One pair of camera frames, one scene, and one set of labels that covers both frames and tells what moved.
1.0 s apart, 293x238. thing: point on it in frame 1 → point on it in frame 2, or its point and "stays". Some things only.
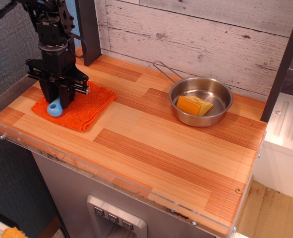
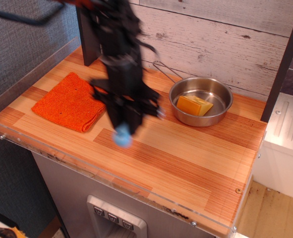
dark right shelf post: (292, 45) stays
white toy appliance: (280, 166) stays
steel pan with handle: (200, 101) stays
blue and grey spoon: (55, 108) → (122, 137)
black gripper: (58, 64) → (127, 97)
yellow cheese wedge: (193, 104) stays
